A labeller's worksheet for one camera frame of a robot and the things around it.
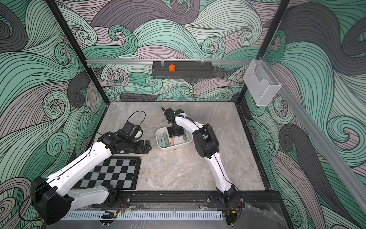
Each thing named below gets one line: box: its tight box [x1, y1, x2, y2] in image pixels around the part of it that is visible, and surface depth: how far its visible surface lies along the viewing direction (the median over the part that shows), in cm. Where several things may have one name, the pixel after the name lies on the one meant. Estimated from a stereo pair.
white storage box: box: [155, 126, 194, 149], surface depth 97 cm
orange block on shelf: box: [169, 63, 176, 72], surface depth 92 cm
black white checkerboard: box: [74, 155, 142, 190], surface depth 79 cm
